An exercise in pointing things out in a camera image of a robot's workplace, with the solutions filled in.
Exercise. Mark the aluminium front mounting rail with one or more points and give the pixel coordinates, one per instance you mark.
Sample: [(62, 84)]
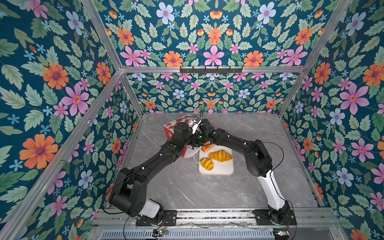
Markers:
[(243, 217)]

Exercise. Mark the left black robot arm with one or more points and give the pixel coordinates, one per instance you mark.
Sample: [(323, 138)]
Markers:
[(129, 193)]

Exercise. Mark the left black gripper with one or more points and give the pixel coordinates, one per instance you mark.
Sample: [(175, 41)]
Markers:
[(195, 136)]

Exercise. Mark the orange fake bread roll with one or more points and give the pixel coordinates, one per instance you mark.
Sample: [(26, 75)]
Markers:
[(221, 156)]

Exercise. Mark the white rectangular tray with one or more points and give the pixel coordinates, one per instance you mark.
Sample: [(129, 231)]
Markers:
[(224, 168)]

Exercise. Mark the white perforated cable duct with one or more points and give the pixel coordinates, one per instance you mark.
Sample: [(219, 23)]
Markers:
[(188, 234)]

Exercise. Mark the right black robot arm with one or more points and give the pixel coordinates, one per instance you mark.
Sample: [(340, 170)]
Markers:
[(258, 161)]

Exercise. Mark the black wall hook rail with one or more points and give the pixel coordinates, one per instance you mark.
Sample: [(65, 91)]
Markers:
[(211, 70)]

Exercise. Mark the red white paper bag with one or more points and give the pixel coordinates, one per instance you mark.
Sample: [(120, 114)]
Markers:
[(189, 151)]

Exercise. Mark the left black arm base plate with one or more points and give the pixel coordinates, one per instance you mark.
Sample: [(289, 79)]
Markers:
[(163, 217)]

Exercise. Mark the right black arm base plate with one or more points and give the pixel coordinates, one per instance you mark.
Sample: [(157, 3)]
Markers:
[(263, 218)]

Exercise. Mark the round striped fake bun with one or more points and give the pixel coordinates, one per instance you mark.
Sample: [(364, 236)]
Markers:
[(207, 164)]

